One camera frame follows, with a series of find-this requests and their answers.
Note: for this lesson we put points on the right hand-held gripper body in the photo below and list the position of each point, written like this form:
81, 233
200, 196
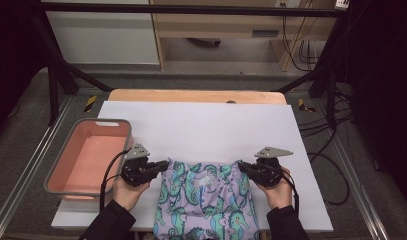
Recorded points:
269, 171

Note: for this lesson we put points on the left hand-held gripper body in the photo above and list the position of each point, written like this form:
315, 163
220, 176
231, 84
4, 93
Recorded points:
137, 171

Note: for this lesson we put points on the pink basket with grey rim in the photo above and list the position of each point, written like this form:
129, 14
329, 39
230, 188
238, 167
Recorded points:
87, 163

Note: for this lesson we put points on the purple seahorse print swimsuit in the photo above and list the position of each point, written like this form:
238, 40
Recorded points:
204, 200

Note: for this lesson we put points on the person's left hand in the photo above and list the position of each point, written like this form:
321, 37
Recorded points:
129, 195

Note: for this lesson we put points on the person's right hand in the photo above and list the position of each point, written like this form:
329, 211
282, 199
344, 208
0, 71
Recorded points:
277, 196

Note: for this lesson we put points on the white board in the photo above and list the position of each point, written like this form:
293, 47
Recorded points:
207, 133

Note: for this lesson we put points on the yellow clamp right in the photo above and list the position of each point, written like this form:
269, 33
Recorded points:
302, 105

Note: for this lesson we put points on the yellow clamp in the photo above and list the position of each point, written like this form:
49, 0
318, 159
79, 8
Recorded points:
302, 105
90, 104

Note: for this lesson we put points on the wooden table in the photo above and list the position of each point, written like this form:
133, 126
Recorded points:
191, 96

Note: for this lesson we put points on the yellow clamp left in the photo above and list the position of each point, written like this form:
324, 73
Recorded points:
90, 104

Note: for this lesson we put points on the black metal stand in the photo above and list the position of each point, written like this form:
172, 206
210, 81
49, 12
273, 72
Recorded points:
331, 100
53, 93

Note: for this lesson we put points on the white cabinet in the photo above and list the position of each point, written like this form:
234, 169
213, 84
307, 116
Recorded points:
104, 40

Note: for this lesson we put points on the light wooden desk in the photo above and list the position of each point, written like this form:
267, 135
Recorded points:
207, 25

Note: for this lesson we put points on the black metal crossbar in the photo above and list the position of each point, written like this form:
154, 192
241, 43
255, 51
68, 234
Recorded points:
191, 9

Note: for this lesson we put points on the white power strip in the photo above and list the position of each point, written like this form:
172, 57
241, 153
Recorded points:
342, 4

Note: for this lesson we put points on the aluminium floor rail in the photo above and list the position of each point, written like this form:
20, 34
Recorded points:
31, 160
357, 190

